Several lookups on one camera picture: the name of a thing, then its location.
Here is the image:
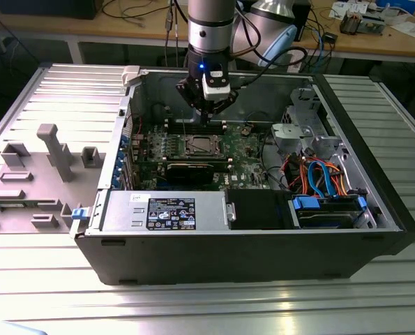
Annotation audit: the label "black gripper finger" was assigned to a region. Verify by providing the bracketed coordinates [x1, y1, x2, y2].
[174, 78, 208, 125]
[206, 89, 240, 125]

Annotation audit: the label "metal socket cover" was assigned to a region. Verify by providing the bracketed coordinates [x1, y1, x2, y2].
[186, 135, 222, 156]

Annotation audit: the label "silver CPU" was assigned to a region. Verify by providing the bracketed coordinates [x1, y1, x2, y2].
[193, 139, 213, 153]

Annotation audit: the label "CPU socket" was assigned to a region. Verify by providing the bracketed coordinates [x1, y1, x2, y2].
[185, 134, 224, 157]

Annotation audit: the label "CPU cooler heat sink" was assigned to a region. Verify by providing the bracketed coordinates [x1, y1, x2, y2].
[339, 9, 364, 36]

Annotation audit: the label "beige case latch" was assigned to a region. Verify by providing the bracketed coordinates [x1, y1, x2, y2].
[121, 65, 141, 88]

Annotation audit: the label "RAM stick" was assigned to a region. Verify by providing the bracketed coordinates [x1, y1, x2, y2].
[167, 153, 229, 165]

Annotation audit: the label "green motherboard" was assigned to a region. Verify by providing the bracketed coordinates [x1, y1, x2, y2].
[130, 120, 274, 191]

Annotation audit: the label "black graphics card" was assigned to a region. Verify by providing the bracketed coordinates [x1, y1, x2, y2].
[165, 162, 215, 186]

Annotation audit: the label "silver metal drive cage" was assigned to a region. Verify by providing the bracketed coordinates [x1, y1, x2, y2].
[280, 87, 346, 161]

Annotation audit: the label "black tower box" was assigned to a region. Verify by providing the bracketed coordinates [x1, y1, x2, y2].
[293, 0, 312, 43]

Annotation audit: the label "black plastic shroud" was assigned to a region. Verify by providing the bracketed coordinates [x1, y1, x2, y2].
[226, 190, 294, 231]

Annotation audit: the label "wooden desk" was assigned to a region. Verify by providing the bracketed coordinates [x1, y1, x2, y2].
[0, 0, 415, 66]

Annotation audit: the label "silver power supply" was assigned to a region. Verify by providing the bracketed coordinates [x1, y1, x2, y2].
[100, 190, 229, 233]

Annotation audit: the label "white printed paper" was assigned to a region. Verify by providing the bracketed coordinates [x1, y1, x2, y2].
[329, 1, 352, 19]

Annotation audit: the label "hard disk blue carrier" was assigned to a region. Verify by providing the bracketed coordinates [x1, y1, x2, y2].
[290, 195, 368, 230]

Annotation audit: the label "black PC case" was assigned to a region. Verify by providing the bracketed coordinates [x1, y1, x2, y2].
[69, 66, 415, 287]

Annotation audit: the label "grey electronic device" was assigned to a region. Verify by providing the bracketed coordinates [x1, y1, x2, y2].
[360, 14, 386, 36]

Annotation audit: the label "grey parts rack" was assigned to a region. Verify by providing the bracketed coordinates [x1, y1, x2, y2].
[0, 123, 107, 235]

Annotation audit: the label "blue box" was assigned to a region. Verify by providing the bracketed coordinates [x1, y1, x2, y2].
[376, 0, 415, 10]

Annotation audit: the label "white paper sheets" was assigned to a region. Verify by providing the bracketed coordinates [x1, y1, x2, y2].
[390, 13, 415, 39]

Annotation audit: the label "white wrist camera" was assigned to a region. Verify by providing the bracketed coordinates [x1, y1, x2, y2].
[202, 70, 229, 101]

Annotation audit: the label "grey hanging cable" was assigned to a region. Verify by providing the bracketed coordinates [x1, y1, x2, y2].
[163, 0, 173, 68]
[172, 0, 189, 68]

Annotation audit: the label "black wire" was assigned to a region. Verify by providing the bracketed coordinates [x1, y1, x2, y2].
[259, 131, 288, 191]
[246, 110, 275, 124]

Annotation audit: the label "black camera cable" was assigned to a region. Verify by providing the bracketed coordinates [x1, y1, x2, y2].
[227, 6, 310, 92]

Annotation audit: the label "thin black cable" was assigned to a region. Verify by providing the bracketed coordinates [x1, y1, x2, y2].
[102, 0, 156, 29]

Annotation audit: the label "blue network cable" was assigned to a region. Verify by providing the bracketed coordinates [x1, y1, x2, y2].
[316, 27, 329, 71]

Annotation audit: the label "blue wire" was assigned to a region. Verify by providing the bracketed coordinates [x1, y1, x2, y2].
[307, 159, 336, 200]

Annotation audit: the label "orange wire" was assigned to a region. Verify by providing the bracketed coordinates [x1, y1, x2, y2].
[297, 158, 351, 197]

